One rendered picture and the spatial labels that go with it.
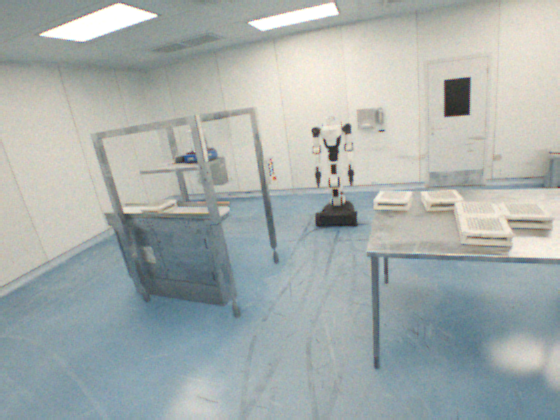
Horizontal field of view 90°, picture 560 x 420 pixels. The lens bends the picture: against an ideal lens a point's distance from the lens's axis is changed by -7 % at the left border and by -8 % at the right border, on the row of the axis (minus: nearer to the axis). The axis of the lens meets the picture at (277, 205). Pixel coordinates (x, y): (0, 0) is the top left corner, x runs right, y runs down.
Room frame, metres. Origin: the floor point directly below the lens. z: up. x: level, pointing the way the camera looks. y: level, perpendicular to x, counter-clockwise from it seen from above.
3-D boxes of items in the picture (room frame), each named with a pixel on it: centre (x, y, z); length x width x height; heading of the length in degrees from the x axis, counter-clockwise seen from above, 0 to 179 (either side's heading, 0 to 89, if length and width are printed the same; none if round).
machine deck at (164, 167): (2.57, 0.75, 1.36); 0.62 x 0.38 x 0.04; 66
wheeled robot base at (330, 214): (4.21, -0.89, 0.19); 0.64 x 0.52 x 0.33; 160
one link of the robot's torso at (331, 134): (4.23, -0.90, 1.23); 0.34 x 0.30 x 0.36; 70
